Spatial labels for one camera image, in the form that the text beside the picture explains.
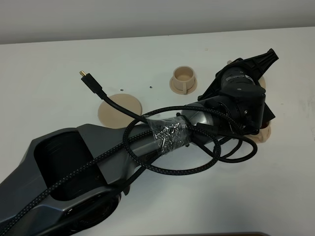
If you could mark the beige ceramic teapot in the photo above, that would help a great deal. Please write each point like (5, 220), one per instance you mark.
(261, 80)

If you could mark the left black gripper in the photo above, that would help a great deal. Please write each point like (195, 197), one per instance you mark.
(237, 88)

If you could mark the far beige cup saucer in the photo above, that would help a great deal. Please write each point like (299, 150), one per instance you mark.
(183, 87)

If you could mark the far beige teacup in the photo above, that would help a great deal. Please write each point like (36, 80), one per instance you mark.
(184, 73)

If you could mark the near beige teacup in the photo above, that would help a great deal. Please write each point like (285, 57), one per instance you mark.
(263, 135)

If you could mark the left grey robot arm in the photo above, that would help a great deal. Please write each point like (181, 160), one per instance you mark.
(72, 179)

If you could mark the beige teacup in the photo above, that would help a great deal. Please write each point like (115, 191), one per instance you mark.
(184, 73)
(263, 135)

